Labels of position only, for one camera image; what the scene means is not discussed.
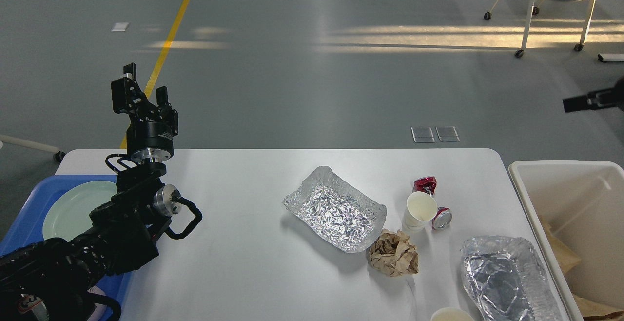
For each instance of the brown paper in bin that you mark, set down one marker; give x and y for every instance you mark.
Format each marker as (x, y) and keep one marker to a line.
(593, 311)

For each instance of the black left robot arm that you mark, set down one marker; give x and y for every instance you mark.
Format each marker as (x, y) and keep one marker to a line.
(159, 208)

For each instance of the crumpled foil under arm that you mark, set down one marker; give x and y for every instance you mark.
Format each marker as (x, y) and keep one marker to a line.
(506, 281)

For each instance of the white leg with caster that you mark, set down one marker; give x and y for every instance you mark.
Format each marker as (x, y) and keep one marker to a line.
(58, 154)

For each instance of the white paper cup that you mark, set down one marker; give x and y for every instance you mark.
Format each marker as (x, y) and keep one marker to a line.
(420, 209)

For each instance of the white cup bottom edge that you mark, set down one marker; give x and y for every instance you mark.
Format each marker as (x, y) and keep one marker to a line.
(450, 314)

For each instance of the brown paper bag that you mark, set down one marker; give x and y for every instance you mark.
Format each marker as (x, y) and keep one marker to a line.
(565, 257)

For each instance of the white plastic bin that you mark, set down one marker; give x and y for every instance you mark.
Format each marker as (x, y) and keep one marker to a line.
(583, 201)

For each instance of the white paper on floor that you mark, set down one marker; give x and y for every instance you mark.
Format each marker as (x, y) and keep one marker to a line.
(120, 27)

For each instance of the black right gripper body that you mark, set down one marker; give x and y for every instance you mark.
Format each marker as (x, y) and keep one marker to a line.
(615, 97)

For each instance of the light green plate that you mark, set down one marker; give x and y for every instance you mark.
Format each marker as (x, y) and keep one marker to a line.
(69, 217)

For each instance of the pink mug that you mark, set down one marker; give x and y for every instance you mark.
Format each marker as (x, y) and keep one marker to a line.
(99, 309)

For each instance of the crumpled brown paper ball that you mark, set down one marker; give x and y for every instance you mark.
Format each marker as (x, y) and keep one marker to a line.
(393, 254)

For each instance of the blue plastic tray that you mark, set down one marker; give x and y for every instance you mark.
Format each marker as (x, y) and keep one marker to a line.
(29, 213)

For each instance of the aluminium foil tray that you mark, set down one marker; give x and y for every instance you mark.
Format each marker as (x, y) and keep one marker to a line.
(336, 211)

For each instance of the white bar on floor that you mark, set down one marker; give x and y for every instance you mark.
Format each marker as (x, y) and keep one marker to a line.
(610, 57)

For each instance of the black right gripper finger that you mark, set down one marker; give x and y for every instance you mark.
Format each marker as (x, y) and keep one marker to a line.
(582, 105)
(597, 96)

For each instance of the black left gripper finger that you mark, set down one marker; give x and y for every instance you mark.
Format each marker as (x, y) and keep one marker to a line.
(167, 117)
(128, 98)

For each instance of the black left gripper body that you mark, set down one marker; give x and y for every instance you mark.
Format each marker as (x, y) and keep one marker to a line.
(150, 141)

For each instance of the crushed red soda can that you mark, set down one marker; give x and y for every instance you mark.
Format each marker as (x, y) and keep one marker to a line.
(443, 216)

